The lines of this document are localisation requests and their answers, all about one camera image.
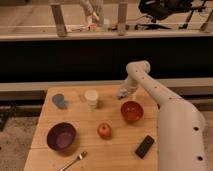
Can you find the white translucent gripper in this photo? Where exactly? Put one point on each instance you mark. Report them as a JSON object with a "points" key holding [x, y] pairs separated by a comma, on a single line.
{"points": [[131, 89]]}

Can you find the small grey-blue towel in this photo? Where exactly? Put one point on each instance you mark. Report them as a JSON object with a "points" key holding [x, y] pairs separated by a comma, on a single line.
{"points": [[122, 93]]}

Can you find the red bowl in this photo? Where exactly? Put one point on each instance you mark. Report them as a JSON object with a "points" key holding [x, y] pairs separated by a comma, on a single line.
{"points": [[131, 111]]}

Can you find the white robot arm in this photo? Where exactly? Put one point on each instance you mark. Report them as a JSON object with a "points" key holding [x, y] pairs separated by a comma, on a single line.
{"points": [[180, 125]]}

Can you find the white cup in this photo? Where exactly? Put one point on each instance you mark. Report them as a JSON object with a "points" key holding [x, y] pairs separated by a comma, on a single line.
{"points": [[91, 97]]}

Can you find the red apple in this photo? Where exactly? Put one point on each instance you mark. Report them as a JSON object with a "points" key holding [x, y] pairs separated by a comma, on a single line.
{"points": [[104, 130]]}

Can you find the black remote control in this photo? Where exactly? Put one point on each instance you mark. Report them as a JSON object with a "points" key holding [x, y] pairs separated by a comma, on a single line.
{"points": [[145, 146]]}

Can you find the blue cup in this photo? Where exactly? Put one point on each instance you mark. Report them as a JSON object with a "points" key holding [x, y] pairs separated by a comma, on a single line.
{"points": [[58, 100]]}

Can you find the silver fork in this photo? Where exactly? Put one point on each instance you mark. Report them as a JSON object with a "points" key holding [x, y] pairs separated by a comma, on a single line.
{"points": [[81, 156]]}

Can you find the black office chair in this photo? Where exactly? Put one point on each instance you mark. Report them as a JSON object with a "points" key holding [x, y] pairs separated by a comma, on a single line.
{"points": [[161, 9]]}

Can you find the purple bowl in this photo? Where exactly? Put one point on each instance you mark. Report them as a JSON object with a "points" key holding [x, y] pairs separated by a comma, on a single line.
{"points": [[61, 136]]}

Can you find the right grey frame post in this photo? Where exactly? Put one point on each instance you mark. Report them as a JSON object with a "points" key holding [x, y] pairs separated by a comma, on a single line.
{"points": [[122, 13]]}

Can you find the grey frame post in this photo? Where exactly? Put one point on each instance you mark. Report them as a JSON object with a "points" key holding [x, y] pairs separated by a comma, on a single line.
{"points": [[59, 20], [122, 13]]}

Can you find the left grey frame post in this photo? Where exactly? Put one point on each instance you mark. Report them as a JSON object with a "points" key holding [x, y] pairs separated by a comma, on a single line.
{"points": [[59, 20]]}

